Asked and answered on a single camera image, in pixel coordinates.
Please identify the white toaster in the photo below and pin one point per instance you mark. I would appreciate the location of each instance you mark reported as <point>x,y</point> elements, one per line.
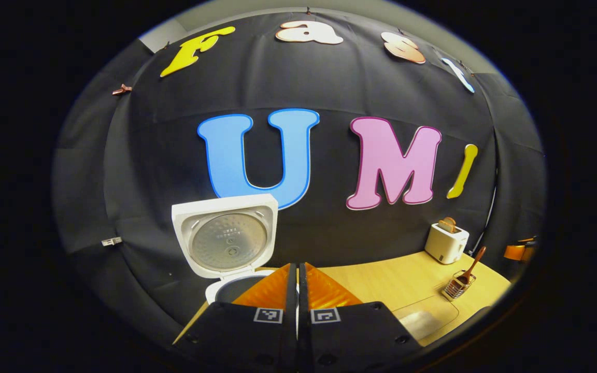
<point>446,246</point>

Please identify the copper clip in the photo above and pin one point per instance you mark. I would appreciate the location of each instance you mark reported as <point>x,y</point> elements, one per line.
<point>122,89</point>

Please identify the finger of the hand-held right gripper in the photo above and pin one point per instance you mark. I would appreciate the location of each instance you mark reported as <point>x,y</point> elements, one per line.
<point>521,251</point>

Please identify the white rice cooker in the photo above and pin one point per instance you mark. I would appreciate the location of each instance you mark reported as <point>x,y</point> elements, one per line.
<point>226,241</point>

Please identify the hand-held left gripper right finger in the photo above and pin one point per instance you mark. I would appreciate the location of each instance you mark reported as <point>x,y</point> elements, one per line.
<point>355,336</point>

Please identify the toast slice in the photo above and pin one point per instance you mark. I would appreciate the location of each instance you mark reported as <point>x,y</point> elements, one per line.
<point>444,226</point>
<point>451,223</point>

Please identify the white rice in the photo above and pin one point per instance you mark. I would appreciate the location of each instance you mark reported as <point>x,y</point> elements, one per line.
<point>418,324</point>

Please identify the white clip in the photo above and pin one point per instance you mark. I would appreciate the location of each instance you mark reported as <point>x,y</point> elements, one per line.
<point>111,241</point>

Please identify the clear plastic container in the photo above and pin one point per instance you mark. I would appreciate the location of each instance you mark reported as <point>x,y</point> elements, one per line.
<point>446,311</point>

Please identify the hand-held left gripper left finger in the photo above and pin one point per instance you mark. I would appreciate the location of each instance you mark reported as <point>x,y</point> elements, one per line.
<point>236,336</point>

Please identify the black backdrop cloth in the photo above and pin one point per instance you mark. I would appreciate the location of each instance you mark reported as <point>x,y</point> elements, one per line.
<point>148,171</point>

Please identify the brown wooden spoon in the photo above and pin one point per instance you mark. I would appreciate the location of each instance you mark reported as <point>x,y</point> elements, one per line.
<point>473,264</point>

